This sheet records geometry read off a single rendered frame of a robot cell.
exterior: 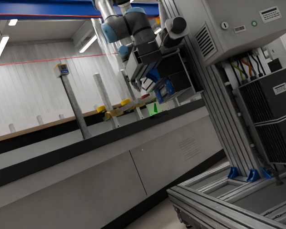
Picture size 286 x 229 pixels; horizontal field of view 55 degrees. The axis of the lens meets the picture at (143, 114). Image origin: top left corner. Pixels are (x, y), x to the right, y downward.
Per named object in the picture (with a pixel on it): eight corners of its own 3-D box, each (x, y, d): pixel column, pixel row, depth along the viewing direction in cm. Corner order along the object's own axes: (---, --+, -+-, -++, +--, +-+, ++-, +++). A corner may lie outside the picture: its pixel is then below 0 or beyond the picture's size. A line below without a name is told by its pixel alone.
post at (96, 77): (122, 133, 200) (98, 72, 203) (119, 134, 198) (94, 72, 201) (120, 134, 203) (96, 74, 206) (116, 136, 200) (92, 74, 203)
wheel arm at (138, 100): (142, 102, 185) (140, 96, 185) (139, 103, 182) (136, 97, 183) (107, 121, 216) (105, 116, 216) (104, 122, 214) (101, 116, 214)
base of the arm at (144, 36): (163, 37, 152) (156, 21, 153) (138, 46, 149) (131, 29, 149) (157, 47, 167) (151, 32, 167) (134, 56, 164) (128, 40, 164)
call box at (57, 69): (70, 73, 185) (66, 63, 186) (61, 75, 180) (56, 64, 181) (66, 78, 190) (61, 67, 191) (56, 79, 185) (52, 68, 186)
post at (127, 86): (146, 125, 218) (123, 68, 221) (143, 126, 215) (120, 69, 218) (143, 126, 220) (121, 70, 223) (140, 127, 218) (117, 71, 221)
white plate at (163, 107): (170, 109, 240) (166, 98, 241) (150, 116, 222) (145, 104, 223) (170, 109, 241) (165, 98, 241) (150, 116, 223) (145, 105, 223)
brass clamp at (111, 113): (124, 113, 205) (121, 107, 205) (110, 117, 196) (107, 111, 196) (119, 115, 210) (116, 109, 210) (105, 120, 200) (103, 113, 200)
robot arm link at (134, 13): (151, 23, 152) (142, 1, 153) (129, 32, 152) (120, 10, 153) (151, 31, 164) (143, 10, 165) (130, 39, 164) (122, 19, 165)
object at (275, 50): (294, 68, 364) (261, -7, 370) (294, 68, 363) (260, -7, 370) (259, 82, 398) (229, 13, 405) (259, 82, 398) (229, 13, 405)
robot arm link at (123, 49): (130, 40, 201) (131, 45, 211) (115, 46, 201) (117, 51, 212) (134, 50, 200) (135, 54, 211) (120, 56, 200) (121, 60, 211)
